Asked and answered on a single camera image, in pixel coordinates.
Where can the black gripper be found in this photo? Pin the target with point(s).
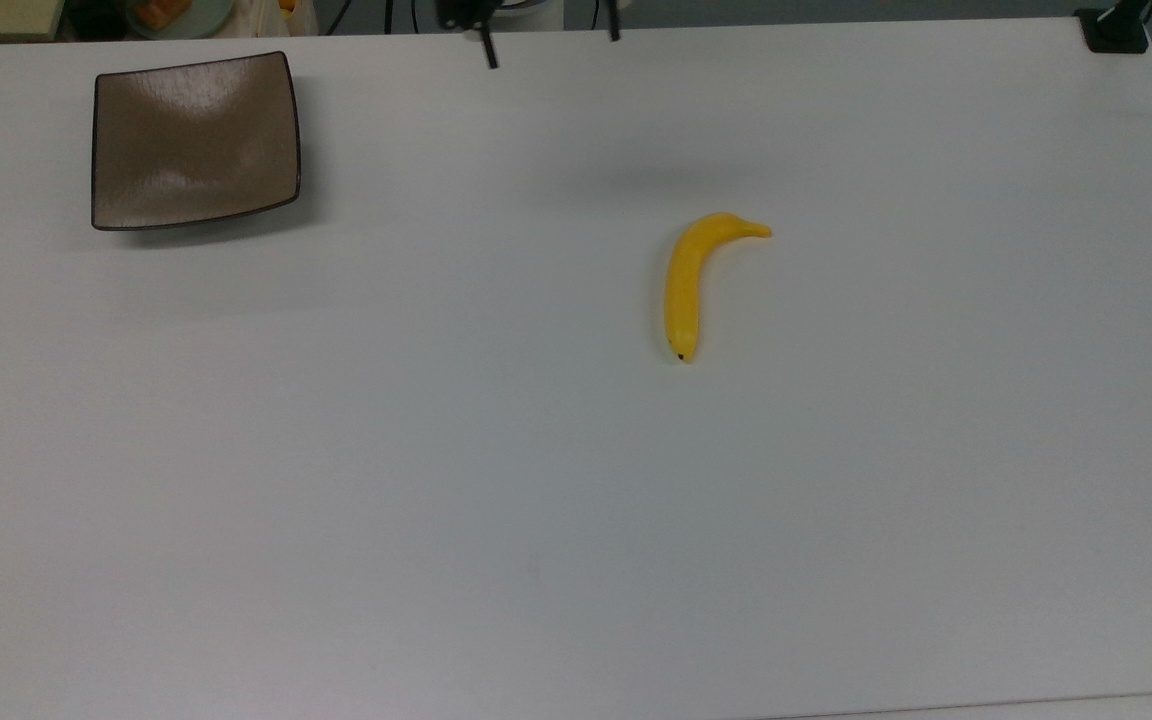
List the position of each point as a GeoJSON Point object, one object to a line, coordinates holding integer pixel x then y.
{"type": "Point", "coordinates": [461, 12]}

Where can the yellow banana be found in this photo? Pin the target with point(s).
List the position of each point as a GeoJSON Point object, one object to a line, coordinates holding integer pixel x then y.
{"type": "Point", "coordinates": [681, 290]}

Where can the square brown ceramic plate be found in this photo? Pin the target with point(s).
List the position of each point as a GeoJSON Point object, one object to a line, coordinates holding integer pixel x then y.
{"type": "Point", "coordinates": [194, 140]}

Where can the white plastic bag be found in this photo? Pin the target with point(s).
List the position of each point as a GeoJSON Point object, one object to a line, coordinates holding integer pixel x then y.
{"type": "Point", "coordinates": [271, 15]}

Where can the pale green bowl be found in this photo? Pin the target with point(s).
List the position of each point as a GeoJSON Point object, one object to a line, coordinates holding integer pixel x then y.
{"type": "Point", "coordinates": [181, 14]}

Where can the black table clamp base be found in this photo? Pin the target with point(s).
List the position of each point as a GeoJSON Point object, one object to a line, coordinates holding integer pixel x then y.
{"type": "Point", "coordinates": [1114, 30]}

